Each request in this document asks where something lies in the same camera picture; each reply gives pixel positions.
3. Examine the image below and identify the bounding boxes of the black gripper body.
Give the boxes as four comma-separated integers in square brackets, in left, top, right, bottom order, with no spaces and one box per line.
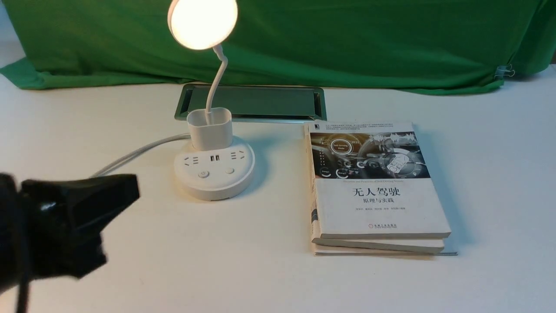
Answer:
[0,173,39,292]

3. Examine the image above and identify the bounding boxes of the white bottom book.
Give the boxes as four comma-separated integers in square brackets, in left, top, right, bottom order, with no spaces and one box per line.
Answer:
[311,238,459,257]

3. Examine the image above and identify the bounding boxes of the silver binder clip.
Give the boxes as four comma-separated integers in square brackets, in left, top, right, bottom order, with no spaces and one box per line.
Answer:
[493,65,516,80]

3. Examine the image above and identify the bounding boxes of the white book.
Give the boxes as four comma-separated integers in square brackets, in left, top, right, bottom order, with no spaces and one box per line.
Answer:
[311,238,459,257]
[304,120,452,240]

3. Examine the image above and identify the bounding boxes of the white lamp power cable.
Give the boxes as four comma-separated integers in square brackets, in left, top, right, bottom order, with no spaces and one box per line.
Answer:
[90,133,192,178]

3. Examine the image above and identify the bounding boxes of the green backdrop cloth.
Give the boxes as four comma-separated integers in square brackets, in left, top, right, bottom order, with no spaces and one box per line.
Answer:
[1,0,556,95]

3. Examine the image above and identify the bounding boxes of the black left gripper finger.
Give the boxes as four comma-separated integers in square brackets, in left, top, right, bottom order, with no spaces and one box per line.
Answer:
[20,174,140,243]

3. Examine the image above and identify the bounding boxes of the white top book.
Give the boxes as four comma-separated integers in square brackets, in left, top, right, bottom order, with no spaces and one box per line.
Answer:
[304,120,452,240]

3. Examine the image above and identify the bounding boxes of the white desk lamp power strip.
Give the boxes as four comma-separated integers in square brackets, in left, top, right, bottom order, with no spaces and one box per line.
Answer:
[167,0,255,201]

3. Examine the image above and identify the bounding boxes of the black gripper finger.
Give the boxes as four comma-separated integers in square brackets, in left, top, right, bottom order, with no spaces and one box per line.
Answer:
[26,226,108,280]

